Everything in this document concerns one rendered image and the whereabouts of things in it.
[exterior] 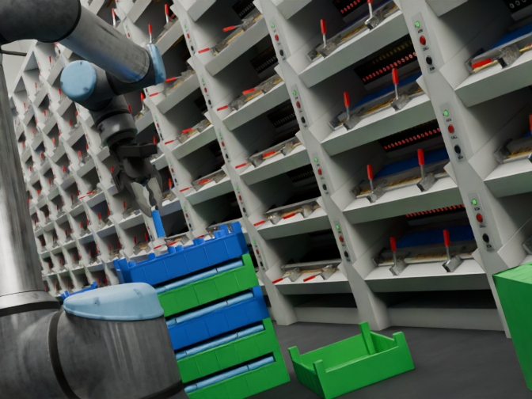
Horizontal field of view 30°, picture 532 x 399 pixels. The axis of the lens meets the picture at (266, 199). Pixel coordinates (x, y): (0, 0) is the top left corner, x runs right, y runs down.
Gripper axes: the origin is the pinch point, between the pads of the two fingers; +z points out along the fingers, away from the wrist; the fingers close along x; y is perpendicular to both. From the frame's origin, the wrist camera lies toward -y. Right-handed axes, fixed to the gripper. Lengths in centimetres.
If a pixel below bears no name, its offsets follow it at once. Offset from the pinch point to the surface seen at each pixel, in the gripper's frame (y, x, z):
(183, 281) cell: 3.8, -1.9, 17.5
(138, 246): 267, -116, -66
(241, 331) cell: 5.1, -11.6, 32.9
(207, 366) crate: 8.7, -1.7, 37.5
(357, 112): -17, -54, -6
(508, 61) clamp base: -83, -37, 15
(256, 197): 70, -71, -17
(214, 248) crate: -1.3, -10.0, 13.4
